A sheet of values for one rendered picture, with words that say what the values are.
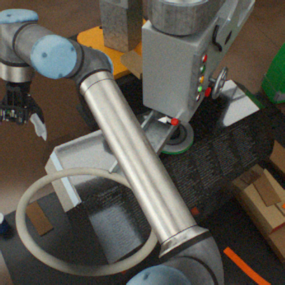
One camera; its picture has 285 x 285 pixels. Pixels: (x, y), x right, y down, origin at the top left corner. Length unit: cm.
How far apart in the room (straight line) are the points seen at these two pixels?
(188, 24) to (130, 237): 106
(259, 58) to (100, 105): 299
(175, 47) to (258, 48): 258
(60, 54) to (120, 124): 20
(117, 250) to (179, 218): 113
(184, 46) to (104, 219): 90
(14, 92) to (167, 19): 54
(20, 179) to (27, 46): 213
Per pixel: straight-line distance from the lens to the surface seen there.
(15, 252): 266
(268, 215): 253
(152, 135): 161
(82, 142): 193
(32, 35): 86
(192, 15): 124
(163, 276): 61
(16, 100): 102
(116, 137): 82
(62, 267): 116
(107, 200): 178
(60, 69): 85
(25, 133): 315
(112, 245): 185
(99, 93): 87
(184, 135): 186
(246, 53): 377
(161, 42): 136
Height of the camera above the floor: 239
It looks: 54 degrees down
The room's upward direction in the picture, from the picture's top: straight up
